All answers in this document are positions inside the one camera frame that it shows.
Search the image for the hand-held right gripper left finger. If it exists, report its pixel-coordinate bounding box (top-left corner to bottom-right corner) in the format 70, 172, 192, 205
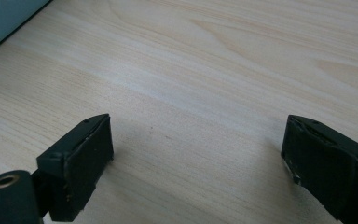
32, 113, 115, 223

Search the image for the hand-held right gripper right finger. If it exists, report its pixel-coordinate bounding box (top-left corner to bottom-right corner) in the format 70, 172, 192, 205
281, 114, 358, 224

